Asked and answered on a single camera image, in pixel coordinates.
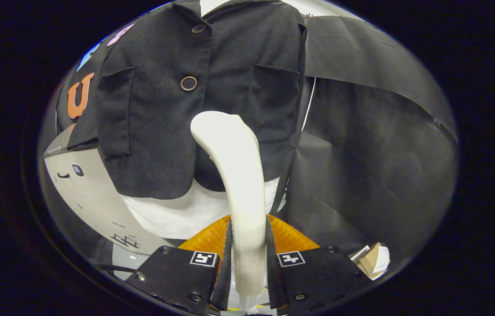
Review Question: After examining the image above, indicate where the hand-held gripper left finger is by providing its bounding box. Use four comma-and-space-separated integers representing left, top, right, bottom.
124, 215, 234, 316

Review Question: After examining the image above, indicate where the black jacket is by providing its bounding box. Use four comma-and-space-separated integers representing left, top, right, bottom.
66, 0, 314, 200

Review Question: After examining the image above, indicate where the grey cabinet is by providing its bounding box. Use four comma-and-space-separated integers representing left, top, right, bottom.
43, 124, 173, 255

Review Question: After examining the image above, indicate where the white garment steamer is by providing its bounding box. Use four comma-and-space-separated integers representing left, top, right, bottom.
190, 111, 270, 310

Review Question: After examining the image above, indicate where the thin white cord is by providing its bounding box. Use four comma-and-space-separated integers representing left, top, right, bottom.
301, 77, 317, 132

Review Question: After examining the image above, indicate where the black backdrop cloth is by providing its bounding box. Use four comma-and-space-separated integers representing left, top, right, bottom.
39, 15, 459, 268

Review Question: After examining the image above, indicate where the white cloth dress form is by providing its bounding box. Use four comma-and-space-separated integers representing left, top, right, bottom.
120, 0, 281, 241

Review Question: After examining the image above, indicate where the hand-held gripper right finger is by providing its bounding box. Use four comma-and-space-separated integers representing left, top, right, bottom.
266, 214, 373, 316

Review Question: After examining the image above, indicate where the cardboard box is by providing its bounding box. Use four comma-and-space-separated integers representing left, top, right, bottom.
348, 242, 390, 280

